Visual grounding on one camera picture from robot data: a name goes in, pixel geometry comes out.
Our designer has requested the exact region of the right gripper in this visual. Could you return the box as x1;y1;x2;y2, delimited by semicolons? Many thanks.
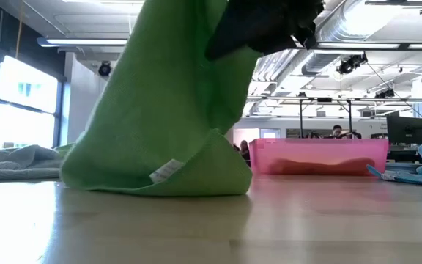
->
204;0;325;62

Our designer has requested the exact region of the green microfiber towel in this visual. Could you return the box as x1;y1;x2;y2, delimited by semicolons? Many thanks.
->
59;0;263;197

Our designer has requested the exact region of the pink plastic bin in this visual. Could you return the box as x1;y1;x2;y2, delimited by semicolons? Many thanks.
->
248;138;390;176

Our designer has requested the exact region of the grey microfiber towel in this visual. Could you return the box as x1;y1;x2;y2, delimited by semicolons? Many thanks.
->
0;144;64;181

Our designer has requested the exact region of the person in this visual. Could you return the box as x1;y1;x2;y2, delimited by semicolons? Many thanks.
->
232;139;251;168
322;123;363;140

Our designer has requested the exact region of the black desktop monitor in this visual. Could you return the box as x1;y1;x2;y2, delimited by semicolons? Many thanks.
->
385;115;422;146

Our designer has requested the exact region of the silver ventilation duct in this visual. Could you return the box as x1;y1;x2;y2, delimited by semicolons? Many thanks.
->
302;0;380;74

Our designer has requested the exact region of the black metal gantry frame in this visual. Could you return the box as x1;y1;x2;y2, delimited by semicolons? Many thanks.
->
297;97;353;139

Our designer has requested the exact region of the black ceiling camera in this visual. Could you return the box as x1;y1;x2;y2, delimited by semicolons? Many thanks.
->
97;60;113;77

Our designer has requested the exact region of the yellow hanging cord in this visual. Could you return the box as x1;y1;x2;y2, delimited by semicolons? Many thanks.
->
15;0;26;59

